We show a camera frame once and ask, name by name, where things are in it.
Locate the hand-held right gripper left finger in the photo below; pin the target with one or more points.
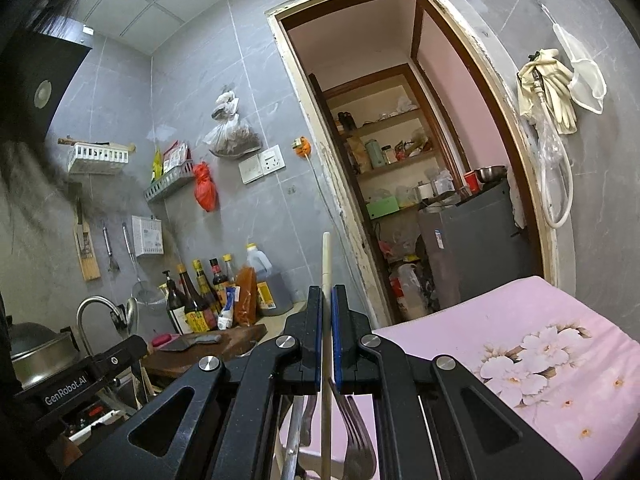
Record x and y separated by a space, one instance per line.
312 350

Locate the cleaver knife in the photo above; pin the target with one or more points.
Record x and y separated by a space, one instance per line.
192 342

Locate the dark sauce bottle red cap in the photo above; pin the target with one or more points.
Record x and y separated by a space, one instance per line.
218 280

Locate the red cup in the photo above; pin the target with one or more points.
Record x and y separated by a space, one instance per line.
472 181

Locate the metal mesh skimmer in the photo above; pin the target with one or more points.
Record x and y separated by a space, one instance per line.
142 292

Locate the green thermos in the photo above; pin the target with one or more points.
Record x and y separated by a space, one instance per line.
373 155

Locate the white plastic jug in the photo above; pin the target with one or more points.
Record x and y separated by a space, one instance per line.
407 290

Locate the white slotted wall basket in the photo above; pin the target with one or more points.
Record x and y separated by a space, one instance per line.
97 160

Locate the metal wall shelf rack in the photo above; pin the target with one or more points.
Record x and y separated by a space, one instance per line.
167 185

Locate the pink floral blanket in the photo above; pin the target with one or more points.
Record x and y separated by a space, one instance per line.
575 310

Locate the metal fork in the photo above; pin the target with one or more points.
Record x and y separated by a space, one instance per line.
357 440

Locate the large cooking oil jug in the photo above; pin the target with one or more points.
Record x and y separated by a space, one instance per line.
272 280

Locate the white wall box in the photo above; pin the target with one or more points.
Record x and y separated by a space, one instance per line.
148 235

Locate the metal peeler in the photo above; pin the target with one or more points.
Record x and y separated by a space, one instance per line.
110 255

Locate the black range hood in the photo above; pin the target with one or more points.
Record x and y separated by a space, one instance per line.
40 90

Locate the white mesh strainer bag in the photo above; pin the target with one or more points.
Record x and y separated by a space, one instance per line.
587 80

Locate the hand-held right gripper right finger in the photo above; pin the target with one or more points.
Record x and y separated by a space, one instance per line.
336 350

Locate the white blue tube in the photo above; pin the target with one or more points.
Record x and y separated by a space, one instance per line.
229 310

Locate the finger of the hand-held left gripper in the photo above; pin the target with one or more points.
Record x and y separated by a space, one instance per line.
125 352

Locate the green box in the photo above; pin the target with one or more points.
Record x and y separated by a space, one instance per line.
382 207

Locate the metal pot with lid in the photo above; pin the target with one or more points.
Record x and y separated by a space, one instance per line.
37 355

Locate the wooden door frame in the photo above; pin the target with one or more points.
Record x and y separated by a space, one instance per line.
300 110

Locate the soy sauce bottle yellow label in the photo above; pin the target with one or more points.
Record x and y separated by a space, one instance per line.
199 317

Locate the orange sauce pouch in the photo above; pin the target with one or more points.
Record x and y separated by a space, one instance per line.
246 300

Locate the grey refrigerator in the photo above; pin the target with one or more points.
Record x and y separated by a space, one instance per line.
475 245

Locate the metal spoon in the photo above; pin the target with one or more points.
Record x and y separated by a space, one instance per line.
306 420

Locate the metal faucet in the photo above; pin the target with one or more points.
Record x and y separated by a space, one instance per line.
92 302

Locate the metal bowl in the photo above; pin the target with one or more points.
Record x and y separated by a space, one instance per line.
491 174

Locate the clear bag with dark contents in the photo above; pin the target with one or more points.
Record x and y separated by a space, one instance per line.
232 137

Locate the cream rubber gloves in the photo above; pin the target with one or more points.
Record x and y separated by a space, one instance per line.
550 90

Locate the dark sauce bottle yellow cap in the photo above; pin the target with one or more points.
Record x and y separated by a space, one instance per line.
206 285

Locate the wooden knife holder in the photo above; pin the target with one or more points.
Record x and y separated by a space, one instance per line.
87 260

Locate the white wall socket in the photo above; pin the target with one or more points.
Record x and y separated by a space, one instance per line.
261 164

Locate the dark pump bottle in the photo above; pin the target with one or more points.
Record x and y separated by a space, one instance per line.
176 310

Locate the wooden chopstick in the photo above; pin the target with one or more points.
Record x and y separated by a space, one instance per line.
326 265

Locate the red plastic bag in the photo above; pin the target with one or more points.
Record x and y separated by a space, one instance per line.
206 190

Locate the orange wall hook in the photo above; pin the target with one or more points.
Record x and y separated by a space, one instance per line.
301 147

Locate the yellow packet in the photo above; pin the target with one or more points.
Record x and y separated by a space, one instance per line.
157 165

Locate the wooden cutting board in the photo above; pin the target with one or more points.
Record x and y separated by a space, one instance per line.
200 357

